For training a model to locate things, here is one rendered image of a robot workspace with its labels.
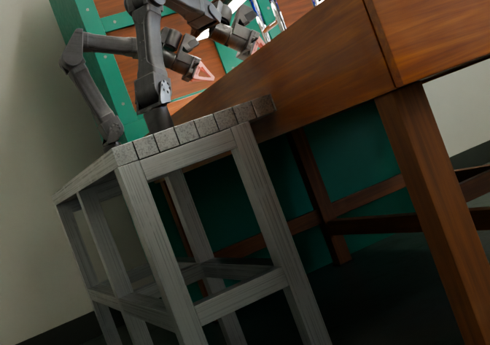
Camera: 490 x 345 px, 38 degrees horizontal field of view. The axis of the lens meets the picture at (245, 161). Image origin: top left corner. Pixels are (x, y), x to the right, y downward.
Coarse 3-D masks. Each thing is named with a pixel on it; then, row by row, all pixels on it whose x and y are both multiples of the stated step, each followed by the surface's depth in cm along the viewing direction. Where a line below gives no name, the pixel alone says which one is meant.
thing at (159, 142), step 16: (224, 112) 147; (240, 112) 148; (256, 112) 149; (272, 112) 153; (176, 128) 143; (192, 128) 144; (208, 128) 145; (224, 128) 146; (128, 144) 139; (144, 144) 140; (160, 144) 141; (176, 144) 142; (96, 160) 154; (112, 160) 140; (128, 160) 139; (80, 176) 180; (96, 176) 160; (112, 176) 172; (64, 192) 215
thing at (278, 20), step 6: (252, 0) 256; (270, 0) 243; (252, 6) 257; (276, 6) 242; (258, 12) 257; (276, 12) 243; (258, 18) 257; (276, 18) 243; (282, 18) 243; (258, 24) 257; (264, 24) 257; (270, 24) 250; (276, 24) 246; (282, 24) 243; (264, 30) 255; (270, 30) 253; (282, 30) 243; (264, 36) 257
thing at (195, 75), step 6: (198, 66) 241; (204, 66) 242; (192, 72) 241; (198, 72) 242; (210, 72) 244; (186, 78) 242; (192, 78) 240; (198, 78) 241; (204, 78) 242; (210, 78) 243
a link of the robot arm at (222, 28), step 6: (222, 24) 207; (210, 30) 207; (216, 30) 205; (222, 30) 206; (228, 30) 207; (210, 36) 206; (216, 36) 206; (222, 36) 206; (228, 36) 207; (222, 42) 208
